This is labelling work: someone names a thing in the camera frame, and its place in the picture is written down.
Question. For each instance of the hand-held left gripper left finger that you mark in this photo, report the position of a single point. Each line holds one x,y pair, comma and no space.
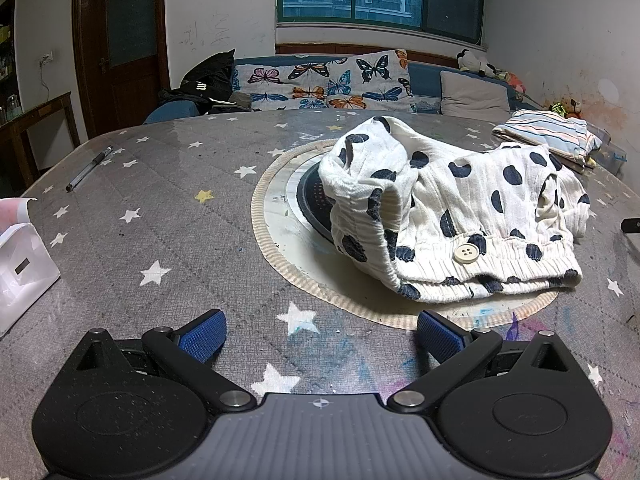
202,335

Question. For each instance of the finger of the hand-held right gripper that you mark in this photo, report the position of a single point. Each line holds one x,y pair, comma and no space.
632,225

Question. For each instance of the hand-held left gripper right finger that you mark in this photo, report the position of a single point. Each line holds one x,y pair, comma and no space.
440,335

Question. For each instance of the white polka dot pants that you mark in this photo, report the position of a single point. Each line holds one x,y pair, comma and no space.
440,195

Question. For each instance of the clear plastic bin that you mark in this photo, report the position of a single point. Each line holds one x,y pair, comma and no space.
612,157

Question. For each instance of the round beige cooktop rim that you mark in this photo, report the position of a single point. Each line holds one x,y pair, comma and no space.
270,240

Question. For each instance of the grey star print tablecloth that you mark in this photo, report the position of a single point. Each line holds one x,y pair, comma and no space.
175,220

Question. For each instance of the folded striped cloth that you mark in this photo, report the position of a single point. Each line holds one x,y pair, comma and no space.
545,127

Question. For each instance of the small colourful toys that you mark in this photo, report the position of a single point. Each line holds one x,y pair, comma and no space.
565,107

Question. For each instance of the round black induction cooktop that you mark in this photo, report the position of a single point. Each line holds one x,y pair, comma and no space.
312,195

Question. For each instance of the white plastic bag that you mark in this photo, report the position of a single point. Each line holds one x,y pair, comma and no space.
25,270

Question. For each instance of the clear black ballpoint pen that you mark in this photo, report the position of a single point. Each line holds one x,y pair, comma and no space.
89,168

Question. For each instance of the grey cushion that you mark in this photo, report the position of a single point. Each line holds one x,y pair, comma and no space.
472,92

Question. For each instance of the black and white plush toy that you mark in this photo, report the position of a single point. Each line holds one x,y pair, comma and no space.
470,62

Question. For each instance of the blue sofa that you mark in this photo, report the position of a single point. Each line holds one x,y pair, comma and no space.
425,85

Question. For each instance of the black jacket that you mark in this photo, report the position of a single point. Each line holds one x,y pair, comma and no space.
210,80

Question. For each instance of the butterfly print pillow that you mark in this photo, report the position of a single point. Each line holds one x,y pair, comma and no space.
280,80
375,72

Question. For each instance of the dark wooden door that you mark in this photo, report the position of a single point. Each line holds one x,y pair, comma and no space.
130,75

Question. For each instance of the wooden side table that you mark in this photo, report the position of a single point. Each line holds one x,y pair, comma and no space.
45,110

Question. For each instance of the glass jar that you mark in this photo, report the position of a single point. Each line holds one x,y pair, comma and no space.
12,107

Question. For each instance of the dark wooden shelf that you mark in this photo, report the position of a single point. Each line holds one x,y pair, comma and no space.
6,35

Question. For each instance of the white wall socket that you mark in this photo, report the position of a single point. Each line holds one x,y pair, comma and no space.
46,58

